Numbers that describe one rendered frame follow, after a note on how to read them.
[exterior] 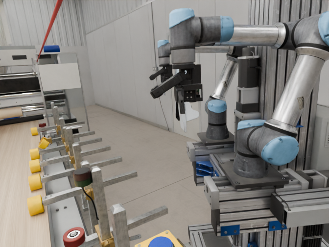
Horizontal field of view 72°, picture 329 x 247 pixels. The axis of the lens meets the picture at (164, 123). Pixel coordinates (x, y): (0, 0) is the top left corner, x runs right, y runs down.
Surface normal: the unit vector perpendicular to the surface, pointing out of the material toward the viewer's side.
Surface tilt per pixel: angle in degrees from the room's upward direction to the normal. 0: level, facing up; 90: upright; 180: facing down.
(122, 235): 90
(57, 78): 90
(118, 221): 90
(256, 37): 110
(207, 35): 120
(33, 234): 0
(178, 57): 90
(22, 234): 0
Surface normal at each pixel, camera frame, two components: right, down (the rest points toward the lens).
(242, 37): 0.18, 0.56
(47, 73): 0.50, 0.19
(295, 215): 0.07, 0.25
